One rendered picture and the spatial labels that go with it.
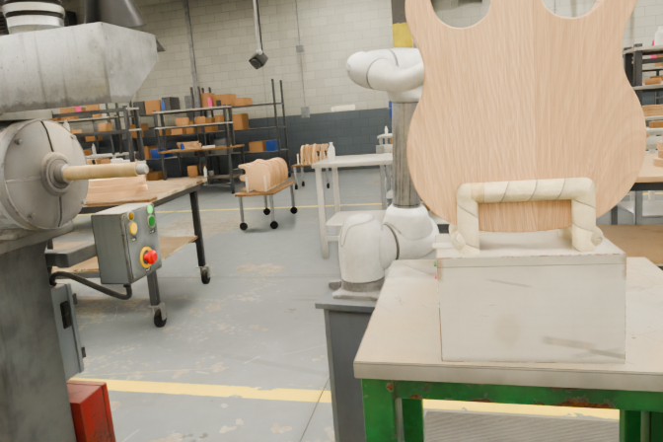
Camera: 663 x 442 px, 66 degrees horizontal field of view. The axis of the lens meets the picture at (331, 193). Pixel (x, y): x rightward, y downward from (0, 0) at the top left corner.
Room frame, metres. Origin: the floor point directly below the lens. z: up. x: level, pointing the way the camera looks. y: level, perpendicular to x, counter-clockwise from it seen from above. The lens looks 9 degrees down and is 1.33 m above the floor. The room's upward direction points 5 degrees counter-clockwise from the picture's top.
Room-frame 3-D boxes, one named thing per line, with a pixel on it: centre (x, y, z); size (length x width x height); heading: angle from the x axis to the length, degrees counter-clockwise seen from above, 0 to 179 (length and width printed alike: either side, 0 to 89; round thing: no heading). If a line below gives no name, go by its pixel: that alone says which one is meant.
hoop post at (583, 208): (0.74, -0.37, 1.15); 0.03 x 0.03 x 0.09
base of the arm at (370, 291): (1.76, -0.07, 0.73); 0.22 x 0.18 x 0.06; 68
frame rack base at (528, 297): (0.81, -0.30, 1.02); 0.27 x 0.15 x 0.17; 80
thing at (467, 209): (0.78, -0.21, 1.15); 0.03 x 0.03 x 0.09
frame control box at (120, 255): (1.42, 0.66, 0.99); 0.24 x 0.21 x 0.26; 76
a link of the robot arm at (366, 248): (1.76, -0.10, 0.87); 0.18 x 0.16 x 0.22; 117
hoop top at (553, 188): (0.76, -0.29, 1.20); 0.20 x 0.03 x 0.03; 79
